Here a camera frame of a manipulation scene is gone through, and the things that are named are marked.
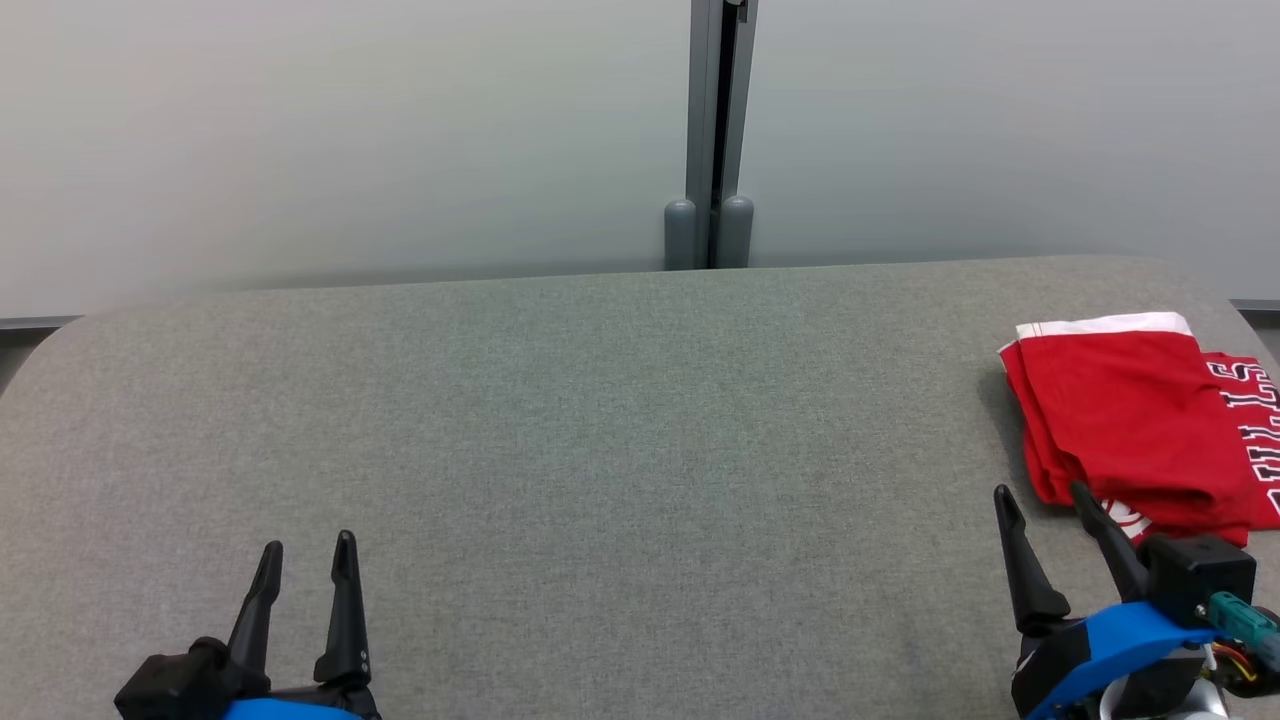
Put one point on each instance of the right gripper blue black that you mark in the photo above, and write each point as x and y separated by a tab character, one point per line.
1090	650

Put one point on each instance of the grey wall baseboard strip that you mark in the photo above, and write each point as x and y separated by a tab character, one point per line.
40	323
1258	305

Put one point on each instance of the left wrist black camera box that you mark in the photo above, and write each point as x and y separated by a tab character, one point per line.
175	685

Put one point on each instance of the red shorts white side stripe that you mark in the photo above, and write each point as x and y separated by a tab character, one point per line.
1120	410

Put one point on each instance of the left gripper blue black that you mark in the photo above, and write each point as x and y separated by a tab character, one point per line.
300	708

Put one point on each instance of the grey partition post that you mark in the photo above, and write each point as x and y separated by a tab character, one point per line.
703	100

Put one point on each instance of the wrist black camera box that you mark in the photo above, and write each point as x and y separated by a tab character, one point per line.
175	685
1200	575

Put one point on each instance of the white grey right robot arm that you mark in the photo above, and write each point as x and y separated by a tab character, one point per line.
1160	695

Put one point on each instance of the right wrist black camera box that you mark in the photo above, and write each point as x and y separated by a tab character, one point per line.
1200	575

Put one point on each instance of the red Bulls jersey white sleeves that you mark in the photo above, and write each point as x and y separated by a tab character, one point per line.
1262	420

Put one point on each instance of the grey cylinder post foot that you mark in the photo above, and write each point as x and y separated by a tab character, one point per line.
736	232
680	235

